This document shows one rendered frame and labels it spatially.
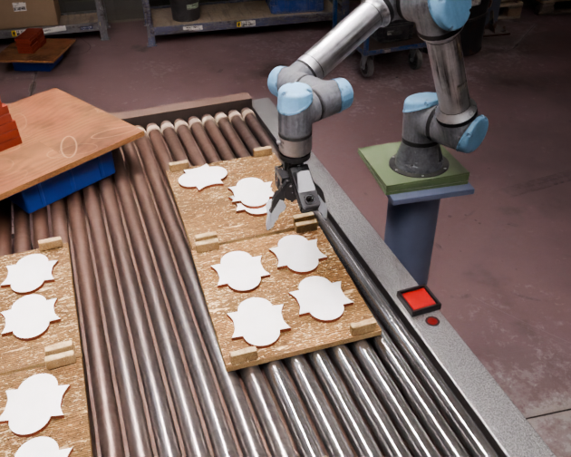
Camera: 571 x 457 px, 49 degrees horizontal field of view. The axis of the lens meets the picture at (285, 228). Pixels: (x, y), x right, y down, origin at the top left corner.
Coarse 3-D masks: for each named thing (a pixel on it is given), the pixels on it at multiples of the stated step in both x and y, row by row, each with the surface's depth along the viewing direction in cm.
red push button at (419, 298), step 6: (402, 294) 147; (408, 294) 147; (414, 294) 147; (420, 294) 147; (426, 294) 147; (408, 300) 145; (414, 300) 145; (420, 300) 145; (426, 300) 145; (432, 300) 145; (414, 306) 144; (420, 306) 144
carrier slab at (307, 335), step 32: (192, 256) 159; (256, 256) 158; (224, 288) 148; (256, 288) 148; (288, 288) 148; (352, 288) 148; (224, 320) 140; (288, 320) 140; (352, 320) 139; (224, 352) 132; (288, 352) 132
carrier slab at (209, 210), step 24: (192, 168) 194; (240, 168) 193; (264, 168) 193; (192, 192) 182; (216, 192) 182; (192, 216) 173; (216, 216) 173; (240, 216) 173; (264, 216) 172; (288, 216) 172; (192, 240) 164; (240, 240) 165
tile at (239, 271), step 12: (240, 252) 158; (228, 264) 154; (240, 264) 154; (252, 264) 154; (228, 276) 151; (240, 276) 151; (252, 276) 151; (264, 276) 151; (240, 288) 147; (252, 288) 147
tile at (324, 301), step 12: (300, 288) 147; (312, 288) 147; (324, 288) 147; (336, 288) 146; (300, 300) 143; (312, 300) 143; (324, 300) 143; (336, 300) 143; (348, 300) 143; (300, 312) 140; (312, 312) 140; (324, 312) 140; (336, 312) 140
